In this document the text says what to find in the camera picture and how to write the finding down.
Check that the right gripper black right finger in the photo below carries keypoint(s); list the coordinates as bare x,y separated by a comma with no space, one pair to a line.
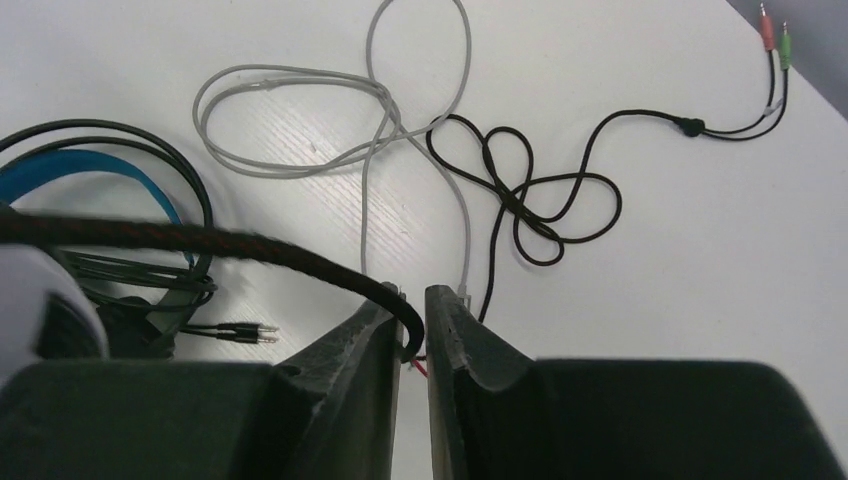
496,413

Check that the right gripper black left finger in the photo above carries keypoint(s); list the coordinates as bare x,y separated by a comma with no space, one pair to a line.
327,412

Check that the white and black headphones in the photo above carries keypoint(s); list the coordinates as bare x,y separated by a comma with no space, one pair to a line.
44,314

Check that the black headphones with blue band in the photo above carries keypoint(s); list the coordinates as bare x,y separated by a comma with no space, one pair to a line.
146,280

